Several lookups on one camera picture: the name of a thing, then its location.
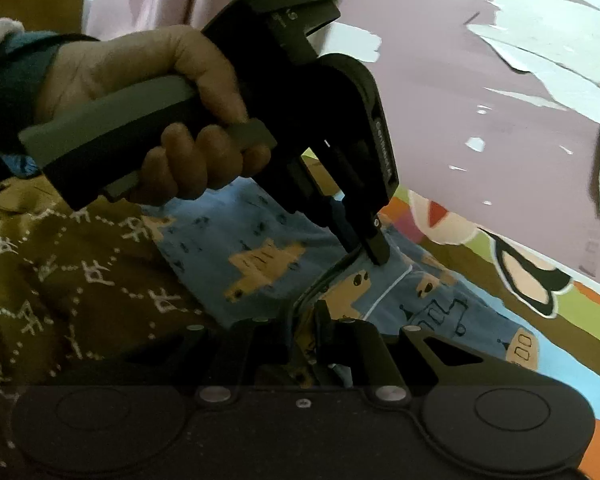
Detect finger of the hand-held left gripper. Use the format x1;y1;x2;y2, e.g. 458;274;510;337
361;214;392;267
322;195;368;256

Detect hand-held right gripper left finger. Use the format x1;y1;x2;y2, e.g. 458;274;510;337
70;300;333;407

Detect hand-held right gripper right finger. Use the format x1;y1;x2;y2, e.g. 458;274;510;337
330;317;548;406

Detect blue car-print pants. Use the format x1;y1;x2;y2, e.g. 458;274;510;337
142;179;553;387

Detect person's left forearm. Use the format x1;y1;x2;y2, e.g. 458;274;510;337
0;16;103;186

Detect person's left hand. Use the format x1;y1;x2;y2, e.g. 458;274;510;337
34;24;273;207

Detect olive printed blanket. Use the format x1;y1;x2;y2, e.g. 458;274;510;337
0;150;600;480

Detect brown wooden board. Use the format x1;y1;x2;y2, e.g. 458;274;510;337
0;0;87;37

